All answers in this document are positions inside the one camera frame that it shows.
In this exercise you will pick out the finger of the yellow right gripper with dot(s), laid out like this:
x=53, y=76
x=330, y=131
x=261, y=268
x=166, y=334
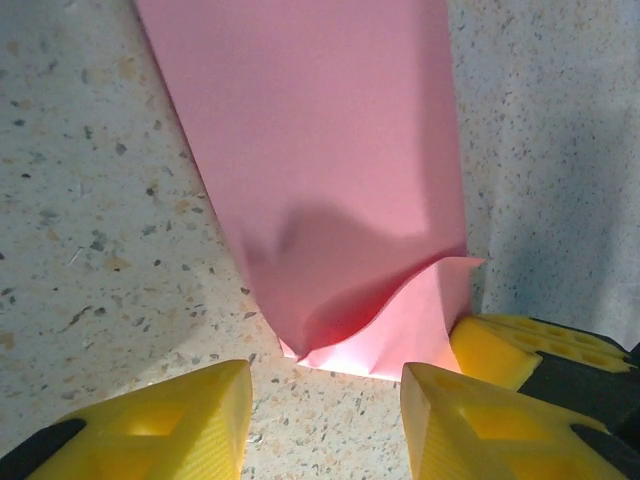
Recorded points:
x=495, y=350

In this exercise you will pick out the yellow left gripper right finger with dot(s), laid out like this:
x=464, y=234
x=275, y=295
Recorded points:
x=475, y=440

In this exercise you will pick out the pink paper sheet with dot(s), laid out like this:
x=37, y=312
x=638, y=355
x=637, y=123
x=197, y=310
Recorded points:
x=310, y=125

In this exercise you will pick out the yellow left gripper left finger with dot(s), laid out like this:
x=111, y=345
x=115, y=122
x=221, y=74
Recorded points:
x=175, y=435

